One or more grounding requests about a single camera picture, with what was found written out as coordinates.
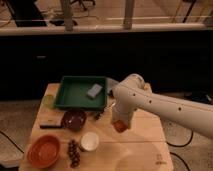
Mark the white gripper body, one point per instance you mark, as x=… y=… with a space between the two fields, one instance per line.
x=125 y=118

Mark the red apple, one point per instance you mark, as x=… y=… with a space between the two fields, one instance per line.
x=119 y=126

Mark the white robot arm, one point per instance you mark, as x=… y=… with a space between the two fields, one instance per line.
x=130 y=94

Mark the white paper cup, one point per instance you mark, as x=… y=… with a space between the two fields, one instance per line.
x=89 y=141

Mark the light green small cup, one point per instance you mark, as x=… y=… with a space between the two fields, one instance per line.
x=48 y=101

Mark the small dark utensil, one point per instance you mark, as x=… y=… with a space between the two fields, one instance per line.
x=100 y=114

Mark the grey cloth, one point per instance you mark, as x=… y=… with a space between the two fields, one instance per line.
x=110 y=84

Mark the grey sponge block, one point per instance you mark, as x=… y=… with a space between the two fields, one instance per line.
x=94 y=91

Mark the dark maroon bowl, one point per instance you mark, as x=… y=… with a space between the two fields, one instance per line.
x=74 y=119

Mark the green plastic tray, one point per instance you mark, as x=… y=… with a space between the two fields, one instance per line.
x=72 y=93

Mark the dark grape bunch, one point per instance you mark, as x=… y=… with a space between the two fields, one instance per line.
x=73 y=153

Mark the orange plastic bowl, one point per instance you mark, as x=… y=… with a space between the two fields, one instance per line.
x=44 y=151

